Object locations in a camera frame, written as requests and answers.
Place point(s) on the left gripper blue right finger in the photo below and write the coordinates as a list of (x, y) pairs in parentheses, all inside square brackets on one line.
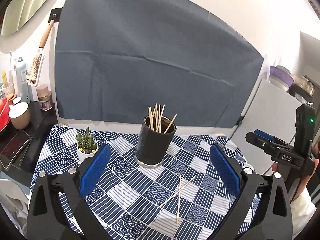
[(227, 168)]

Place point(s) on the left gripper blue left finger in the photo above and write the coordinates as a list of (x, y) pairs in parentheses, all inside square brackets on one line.
[(92, 168)]

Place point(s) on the wooden chopstick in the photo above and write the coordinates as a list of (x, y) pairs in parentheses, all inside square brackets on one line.
[(160, 114), (170, 124), (160, 196), (179, 200)]

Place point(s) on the small succulent in white pot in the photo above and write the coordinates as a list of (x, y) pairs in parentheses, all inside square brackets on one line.
[(86, 145)]

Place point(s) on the wooden chopstick on table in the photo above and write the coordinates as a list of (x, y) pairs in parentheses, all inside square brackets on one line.
[(179, 200), (160, 196)]

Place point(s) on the blue patterned tablecloth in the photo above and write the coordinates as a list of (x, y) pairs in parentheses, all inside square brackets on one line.
[(118, 199)]

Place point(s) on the white refrigerator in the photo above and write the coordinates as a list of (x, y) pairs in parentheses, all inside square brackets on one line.
[(273, 111)]

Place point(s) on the black side shelf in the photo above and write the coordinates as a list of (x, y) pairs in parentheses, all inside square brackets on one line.
[(41, 122)]

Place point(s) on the black cylindrical utensil holder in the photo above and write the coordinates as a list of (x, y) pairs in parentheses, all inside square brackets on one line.
[(152, 146)]

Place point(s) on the stainless steel pot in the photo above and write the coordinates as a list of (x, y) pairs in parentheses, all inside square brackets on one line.
[(303, 87)]

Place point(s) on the white plastic chair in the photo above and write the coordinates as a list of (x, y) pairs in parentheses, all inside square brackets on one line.
[(15, 204)]

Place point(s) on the smartphone on shelf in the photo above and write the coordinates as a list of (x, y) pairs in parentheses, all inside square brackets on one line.
[(13, 148)]

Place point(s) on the purple lidded pot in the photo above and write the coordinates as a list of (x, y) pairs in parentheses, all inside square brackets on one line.
[(280, 78)]

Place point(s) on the pink cosmetic jar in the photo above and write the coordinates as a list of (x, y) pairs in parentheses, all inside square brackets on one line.
[(44, 97)]

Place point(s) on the beige ceramic cup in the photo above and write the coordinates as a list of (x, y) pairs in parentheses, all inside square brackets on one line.
[(20, 115)]

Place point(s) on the red plastic bowl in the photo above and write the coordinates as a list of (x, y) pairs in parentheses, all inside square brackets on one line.
[(4, 116)]

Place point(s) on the white spray bottle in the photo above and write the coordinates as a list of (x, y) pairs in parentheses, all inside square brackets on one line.
[(21, 76)]

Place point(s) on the wooden hairbrush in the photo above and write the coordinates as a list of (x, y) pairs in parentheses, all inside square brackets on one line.
[(35, 68)]

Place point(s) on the grey backdrop cloth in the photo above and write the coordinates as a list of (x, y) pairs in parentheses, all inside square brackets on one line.
[(116, 58)]

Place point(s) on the oval wall mirror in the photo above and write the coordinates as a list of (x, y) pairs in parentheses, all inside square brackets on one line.
[(17, 13)]

